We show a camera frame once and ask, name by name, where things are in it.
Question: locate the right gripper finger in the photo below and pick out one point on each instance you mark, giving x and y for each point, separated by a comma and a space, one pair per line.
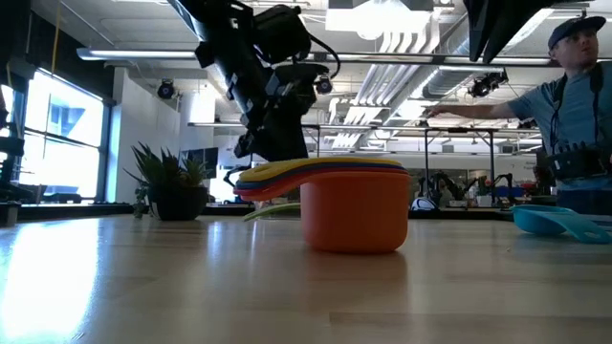
521, 24
478, 24

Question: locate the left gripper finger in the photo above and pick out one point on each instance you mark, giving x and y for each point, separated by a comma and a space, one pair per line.
253, 141
291, 138

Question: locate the green measuring cup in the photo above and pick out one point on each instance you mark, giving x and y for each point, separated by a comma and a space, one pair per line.
277, 210

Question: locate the orange-red measuring cup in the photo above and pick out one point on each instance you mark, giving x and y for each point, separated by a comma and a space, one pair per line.
354, 215

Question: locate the teal measuring cup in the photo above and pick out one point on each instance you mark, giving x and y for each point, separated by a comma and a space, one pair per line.
540, 222

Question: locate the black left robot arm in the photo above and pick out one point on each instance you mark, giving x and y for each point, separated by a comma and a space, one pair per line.
205, 14

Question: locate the black ceiling spot lamp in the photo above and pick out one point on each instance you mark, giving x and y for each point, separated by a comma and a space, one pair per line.
323, 86
166, 90

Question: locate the black ceiling-mounted device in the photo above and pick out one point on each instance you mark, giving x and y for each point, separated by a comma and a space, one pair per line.
487, 85

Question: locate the potted green plant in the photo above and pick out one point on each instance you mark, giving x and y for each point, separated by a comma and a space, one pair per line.
177, 200

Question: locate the person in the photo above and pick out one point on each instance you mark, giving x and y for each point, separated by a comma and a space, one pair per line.
574, 110

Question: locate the long ceiling light bar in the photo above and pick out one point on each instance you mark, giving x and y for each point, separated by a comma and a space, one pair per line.
143, 54

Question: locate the white patterned ball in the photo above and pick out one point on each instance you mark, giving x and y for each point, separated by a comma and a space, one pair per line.
423, 204

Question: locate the black side stand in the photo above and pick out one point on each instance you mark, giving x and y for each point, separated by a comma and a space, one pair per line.
9, 181

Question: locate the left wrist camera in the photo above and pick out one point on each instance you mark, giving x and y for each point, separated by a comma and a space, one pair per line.
282, 33

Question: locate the black aluminium table frame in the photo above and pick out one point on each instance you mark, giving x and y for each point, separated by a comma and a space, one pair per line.
72, 210

